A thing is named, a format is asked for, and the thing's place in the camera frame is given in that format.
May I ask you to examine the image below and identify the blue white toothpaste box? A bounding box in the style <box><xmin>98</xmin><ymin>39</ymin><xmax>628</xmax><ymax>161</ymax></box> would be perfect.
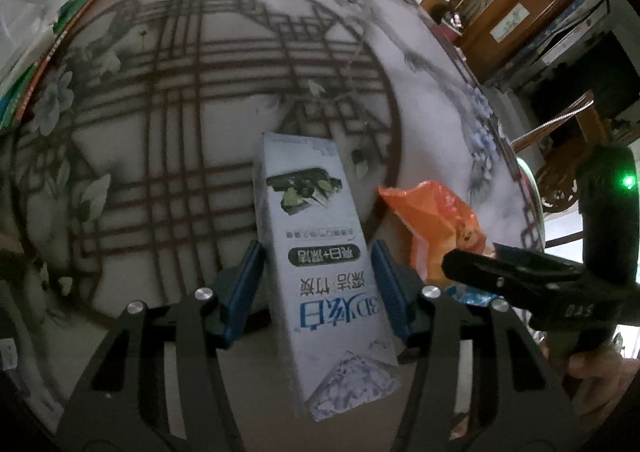
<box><xmin>253</xmin><ymin>132</ymin><xmax>400</xmax><ymax>422</ymax></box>

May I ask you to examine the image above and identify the right hand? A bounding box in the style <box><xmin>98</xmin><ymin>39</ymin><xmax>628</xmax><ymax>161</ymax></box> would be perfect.
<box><xmin>561</xmin><ymin>346</ymin><xmax>639</xmax><ymax>439</ymax></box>

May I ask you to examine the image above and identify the orange snack bag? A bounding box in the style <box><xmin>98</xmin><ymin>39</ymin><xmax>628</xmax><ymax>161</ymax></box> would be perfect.
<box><xmin>378</xmin><ymin>180</ymin><xmax>496</xmax><ymax>306</ymax></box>

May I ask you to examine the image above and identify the small red floor bin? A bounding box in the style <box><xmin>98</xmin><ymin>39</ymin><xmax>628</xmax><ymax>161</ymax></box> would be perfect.
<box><xmin>439</xmin><ymin>10</ymin><xmax>464</xmax><ymax>42</ymax></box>

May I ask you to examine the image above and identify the wooden chair at right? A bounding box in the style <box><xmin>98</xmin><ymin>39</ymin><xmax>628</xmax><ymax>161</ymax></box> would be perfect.
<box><xmin>511</xmin><ymin>90</ymin><xmax>613</xmax><ymax>214</ymax></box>

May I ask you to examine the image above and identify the stack of coloured books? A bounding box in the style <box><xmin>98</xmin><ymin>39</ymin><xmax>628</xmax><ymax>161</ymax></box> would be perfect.
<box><xmin>1</xmin><ymin>0</ymin><xmax>96</xmax><ymax>130</ymax></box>

